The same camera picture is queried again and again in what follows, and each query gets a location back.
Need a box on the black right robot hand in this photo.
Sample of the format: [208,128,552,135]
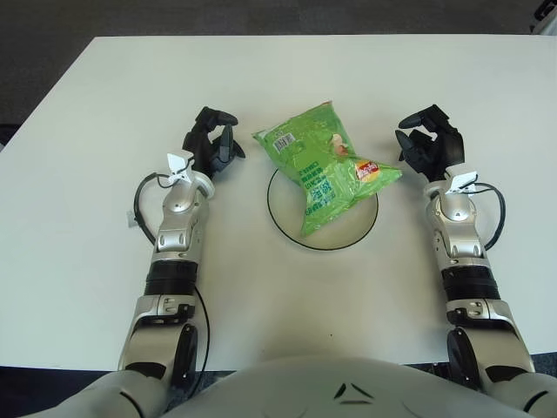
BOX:
[394,104,466,182]

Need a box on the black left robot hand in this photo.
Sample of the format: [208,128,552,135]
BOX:
[181,105,247,179]

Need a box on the green snack chip bag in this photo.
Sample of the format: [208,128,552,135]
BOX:
[251,100,403,239]

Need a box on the white plate with black rim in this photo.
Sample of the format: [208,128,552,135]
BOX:
[266,167,379,253]

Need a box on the black office chair base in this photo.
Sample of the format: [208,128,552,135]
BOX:
[528,0,557,34]

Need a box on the grey robot torso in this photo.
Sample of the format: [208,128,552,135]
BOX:
[51,356,557,418]

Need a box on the white plastic wrist bracket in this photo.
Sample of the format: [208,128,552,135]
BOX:
[450,172,479,195]
[167,151,195,182]

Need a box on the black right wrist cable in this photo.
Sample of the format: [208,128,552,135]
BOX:
[472,182,508,253]

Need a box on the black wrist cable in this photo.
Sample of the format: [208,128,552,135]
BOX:
[132,172,213,371]
[472,182,508,253]

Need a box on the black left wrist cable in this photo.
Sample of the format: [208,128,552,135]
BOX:
[132,172,213,371]

